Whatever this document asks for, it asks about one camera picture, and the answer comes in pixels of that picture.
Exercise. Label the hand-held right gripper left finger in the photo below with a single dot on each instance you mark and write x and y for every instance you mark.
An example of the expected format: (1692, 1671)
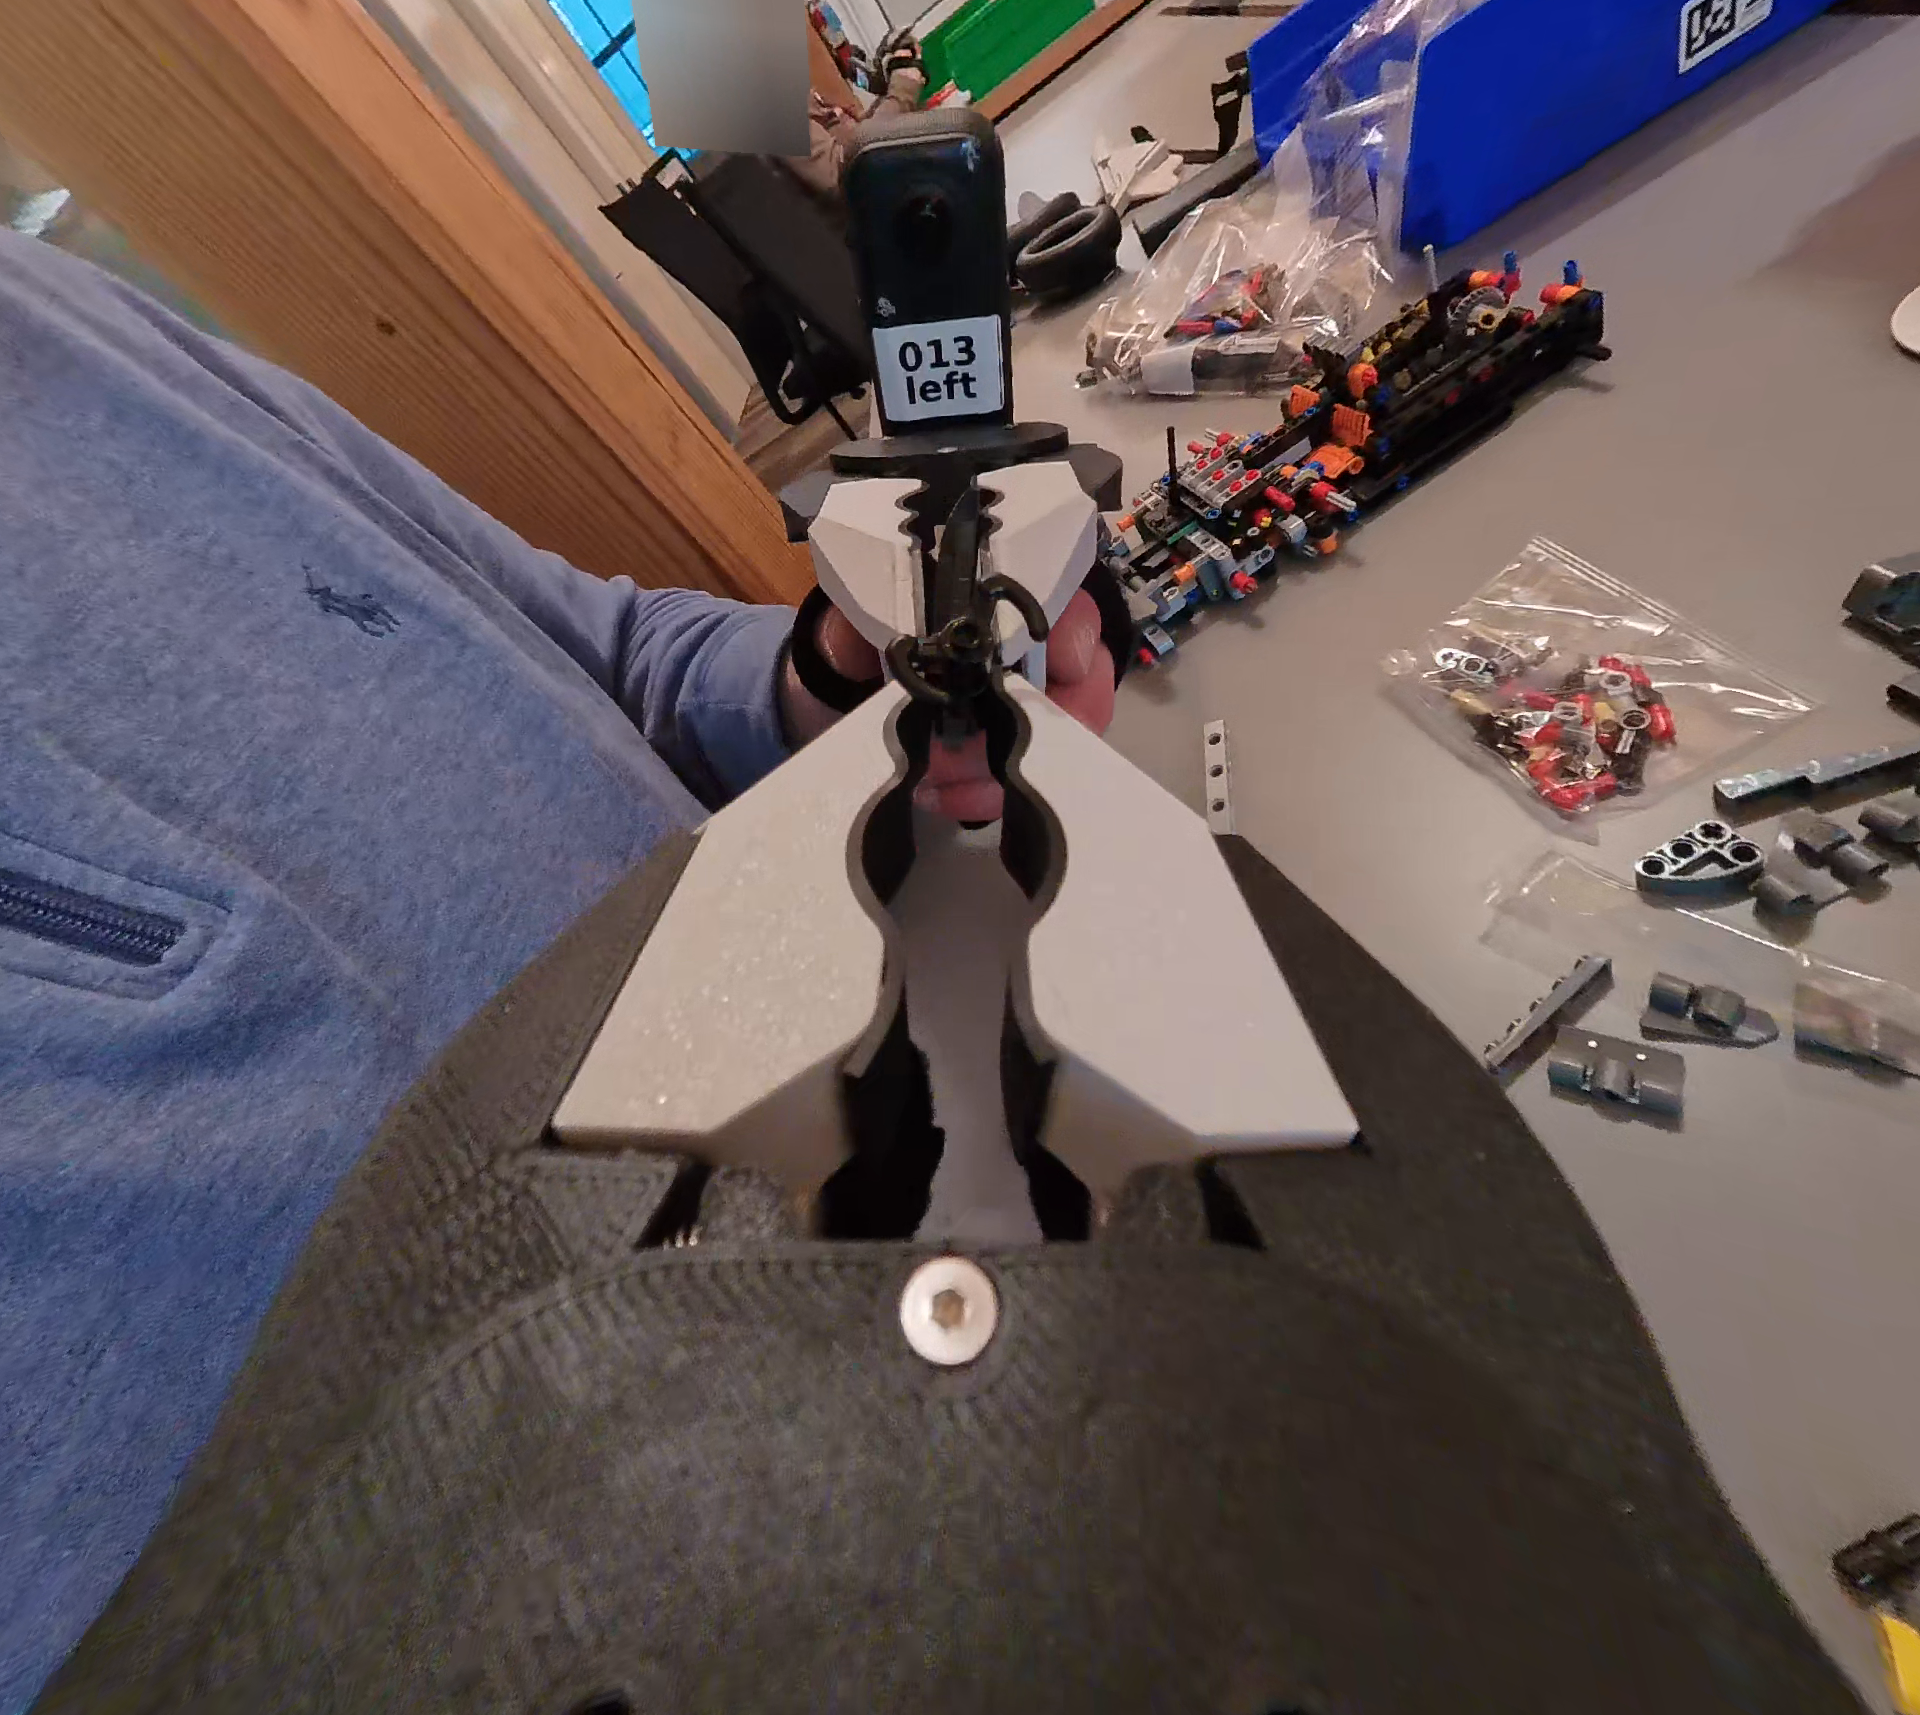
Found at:
(750, 996)

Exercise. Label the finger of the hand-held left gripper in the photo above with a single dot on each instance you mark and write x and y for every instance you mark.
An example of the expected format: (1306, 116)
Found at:
(1050, 546)
(870, 560)

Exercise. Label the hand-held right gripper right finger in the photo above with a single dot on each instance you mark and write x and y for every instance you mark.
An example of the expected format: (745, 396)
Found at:
(1184, 996)

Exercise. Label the black lego tire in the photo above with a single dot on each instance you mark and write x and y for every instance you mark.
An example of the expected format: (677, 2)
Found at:
(1073, 252)

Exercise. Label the group of light grey lego pieces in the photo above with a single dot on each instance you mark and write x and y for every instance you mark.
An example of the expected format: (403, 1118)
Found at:
(1220, 778)

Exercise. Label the white lego panel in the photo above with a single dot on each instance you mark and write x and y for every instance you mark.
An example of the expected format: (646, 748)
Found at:
(1140, 170)

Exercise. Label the colourful lego chassis assembly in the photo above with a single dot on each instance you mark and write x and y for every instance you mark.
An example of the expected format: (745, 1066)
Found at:
(1351, 440)

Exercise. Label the clear bag of lego pins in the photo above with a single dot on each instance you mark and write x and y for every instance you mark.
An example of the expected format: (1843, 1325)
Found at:
(1575, 710)

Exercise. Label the group of dark grey lego pieces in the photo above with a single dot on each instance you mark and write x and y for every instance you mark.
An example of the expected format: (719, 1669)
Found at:
(1694, 852)

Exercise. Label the small black lego piece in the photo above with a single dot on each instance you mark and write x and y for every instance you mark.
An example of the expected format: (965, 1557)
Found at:
(1882, 1553)

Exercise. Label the person's left hand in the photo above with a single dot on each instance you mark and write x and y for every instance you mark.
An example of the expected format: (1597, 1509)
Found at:
(1088, 672)

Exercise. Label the black folding chair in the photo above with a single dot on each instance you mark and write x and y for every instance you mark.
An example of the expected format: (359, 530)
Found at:
(735, 260)

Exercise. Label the green plastic bin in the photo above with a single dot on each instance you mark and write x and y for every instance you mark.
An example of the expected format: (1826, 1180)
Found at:
(1005, 20)

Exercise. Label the clear bag white label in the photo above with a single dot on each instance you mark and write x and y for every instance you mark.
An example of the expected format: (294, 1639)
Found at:
(1245, 320)

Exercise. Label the empty clear plastic bag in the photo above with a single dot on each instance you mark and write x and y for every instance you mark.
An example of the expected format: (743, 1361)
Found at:
(1560, 906)

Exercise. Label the person's blue sweater torso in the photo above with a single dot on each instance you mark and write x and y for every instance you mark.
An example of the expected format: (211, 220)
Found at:
(225, 770)

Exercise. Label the wooden cabinet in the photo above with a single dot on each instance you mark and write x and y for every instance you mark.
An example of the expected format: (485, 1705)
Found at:
(300, 94)

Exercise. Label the blue plastic bin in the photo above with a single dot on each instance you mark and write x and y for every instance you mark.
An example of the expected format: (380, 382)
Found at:
(1575, 94)

